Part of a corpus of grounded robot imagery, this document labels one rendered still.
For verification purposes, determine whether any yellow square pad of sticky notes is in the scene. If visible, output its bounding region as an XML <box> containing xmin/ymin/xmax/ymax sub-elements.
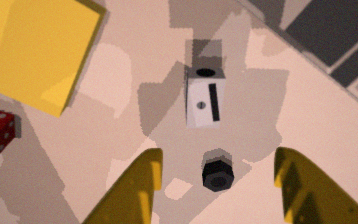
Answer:
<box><xmin>0</xmin><ymin>0</ymin><xmax>107</xmax><ymax>118</ymax></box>

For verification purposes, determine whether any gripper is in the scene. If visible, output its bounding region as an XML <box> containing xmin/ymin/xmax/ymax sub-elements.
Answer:
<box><xmin>82</xmin><ymin>147</ymin><xmax>358</xmax><ymax>224</ymax></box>

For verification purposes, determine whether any white rack of bins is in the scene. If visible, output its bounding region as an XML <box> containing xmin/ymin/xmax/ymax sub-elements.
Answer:
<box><xmin>235</xmin><ymin>0</ymin><xmax>358</xmax><ymax>100</ymax></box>

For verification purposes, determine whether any black hex nut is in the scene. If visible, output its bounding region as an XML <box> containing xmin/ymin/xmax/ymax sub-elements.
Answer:
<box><xmin>202</xmin><ymin>160</ymin><xmax>234</xmax><ymax>192</ymax></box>

